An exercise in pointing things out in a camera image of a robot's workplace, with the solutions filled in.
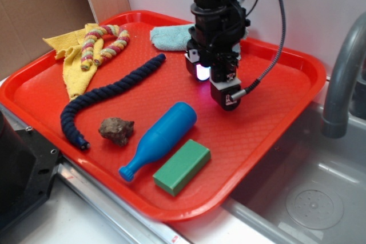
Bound blue plastic bottle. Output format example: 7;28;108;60
118;102;197;182

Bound red plastic tray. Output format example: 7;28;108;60
0;10;328;222

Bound sink drain cover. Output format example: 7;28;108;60
286;187;344;230

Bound brown rock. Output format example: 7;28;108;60
98;117;134;147

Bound grey sink basin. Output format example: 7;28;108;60
223;103;365;243

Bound teal microfiber cloth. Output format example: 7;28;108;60
150;23;241;61

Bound dark purple rope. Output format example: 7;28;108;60
59;53;168;151

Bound green rectangular block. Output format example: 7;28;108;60
153;139;211;197

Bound cardboard panel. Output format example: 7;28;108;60
1;0;130;79

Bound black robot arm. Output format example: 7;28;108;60
185;0;250;111

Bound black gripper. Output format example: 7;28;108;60
185;3;250;111

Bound grey faucet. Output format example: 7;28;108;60
321;13;365;138

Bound grey braided cable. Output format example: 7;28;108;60
231;0;287;101

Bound yellow cloth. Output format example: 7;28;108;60
43;23;98;101

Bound pink green twisted rope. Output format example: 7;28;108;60
80;25;130;71

